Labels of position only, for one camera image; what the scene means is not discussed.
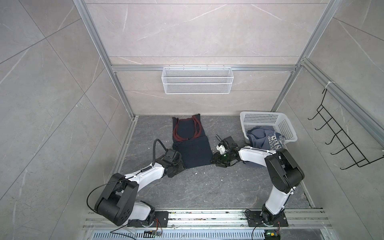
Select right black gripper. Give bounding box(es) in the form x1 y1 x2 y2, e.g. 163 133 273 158
209 151 233 167

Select navy tank top red trim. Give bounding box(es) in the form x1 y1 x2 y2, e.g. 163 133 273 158
172 114 213 169

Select grey-blue printed tank top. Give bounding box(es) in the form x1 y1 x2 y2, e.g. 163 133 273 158
246 126 285 167

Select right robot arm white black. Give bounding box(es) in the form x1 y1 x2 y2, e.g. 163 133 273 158
211 146 305 226

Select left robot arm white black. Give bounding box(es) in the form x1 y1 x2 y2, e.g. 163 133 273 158
92 149 185 227

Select white plastic laundry basket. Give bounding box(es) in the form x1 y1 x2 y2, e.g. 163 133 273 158
240 111 298 144

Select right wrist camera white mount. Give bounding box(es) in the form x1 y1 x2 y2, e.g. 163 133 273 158
216 135 239 155

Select left black corrugated cable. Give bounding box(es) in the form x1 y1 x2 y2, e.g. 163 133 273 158
151 138 169 167

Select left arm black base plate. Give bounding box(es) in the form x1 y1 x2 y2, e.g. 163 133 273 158
127 211 169 228

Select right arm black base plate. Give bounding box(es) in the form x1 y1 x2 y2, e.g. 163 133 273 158
244 210 289 227

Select white wire mesh wall basket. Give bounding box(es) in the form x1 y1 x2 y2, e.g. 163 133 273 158
162 67 234 95

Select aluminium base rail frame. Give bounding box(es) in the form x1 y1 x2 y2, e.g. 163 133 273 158
79 209 338 240

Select black wire hook rack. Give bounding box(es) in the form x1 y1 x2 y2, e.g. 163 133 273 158
308 89 384 171

